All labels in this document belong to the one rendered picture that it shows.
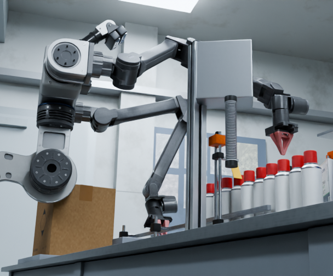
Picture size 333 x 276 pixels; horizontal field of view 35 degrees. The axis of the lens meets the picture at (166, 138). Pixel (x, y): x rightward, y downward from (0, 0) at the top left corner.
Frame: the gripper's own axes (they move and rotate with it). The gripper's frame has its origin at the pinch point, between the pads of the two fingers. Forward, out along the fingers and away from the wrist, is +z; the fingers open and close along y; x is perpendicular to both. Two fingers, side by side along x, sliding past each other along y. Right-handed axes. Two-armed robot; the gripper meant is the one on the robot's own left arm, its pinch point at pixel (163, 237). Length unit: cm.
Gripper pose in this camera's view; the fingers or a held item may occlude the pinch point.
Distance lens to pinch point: 202.9
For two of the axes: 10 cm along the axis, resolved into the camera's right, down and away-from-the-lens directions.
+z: 2.6, 5.8, -7.7
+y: 8.9, 1.6, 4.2
